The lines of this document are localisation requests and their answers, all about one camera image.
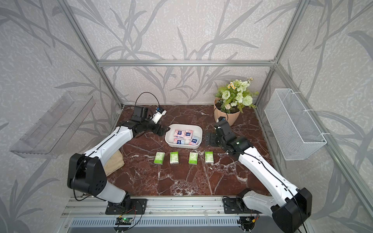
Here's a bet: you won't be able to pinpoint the green tissue pack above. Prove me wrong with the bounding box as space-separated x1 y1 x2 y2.
205 151 214 164
153 151 165 165
170 151 179 165
188 152 198 165

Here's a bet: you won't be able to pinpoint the white storage box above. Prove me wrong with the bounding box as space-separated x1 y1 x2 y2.
165 124 203 149

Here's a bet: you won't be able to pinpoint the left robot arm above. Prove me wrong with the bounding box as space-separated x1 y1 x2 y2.
67 106 170 204

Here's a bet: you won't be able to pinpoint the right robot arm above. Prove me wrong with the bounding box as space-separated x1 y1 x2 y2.
205 118 312 233

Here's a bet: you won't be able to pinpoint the beige flower pot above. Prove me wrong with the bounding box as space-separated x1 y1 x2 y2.
213 98 240 126

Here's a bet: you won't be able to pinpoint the pink Tempo tissue pack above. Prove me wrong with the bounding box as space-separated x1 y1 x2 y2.
184 130 193 140
189 136 200 146
174 130 186 139
173 138 185 145

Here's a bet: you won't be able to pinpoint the artificial green white flowers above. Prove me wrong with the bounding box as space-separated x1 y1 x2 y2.
215 78 259 114

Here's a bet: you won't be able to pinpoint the beige work glove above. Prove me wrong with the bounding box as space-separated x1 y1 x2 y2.
104 150 125 176

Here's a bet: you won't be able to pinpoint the right circuit board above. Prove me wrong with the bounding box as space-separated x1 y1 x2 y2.
237 216 257 228

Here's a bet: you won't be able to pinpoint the left green circuit board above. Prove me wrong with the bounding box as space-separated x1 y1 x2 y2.
115 216 133 226

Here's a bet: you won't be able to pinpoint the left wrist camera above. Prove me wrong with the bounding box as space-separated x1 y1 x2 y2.
152 106 167 124

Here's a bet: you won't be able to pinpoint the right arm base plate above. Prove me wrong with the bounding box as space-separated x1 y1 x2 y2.
222 196 257 214

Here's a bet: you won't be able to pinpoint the white wire mesh basket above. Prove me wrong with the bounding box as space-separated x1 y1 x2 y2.
264 88 327 161

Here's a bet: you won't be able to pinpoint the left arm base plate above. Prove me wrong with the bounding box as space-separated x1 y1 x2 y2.
105 199 148 215

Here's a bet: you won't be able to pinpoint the clear acrylic wall shelf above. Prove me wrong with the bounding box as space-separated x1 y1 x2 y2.
10 91 96 159

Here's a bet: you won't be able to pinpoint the aluminium front rail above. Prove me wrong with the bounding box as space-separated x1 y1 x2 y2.
59 196 280 218

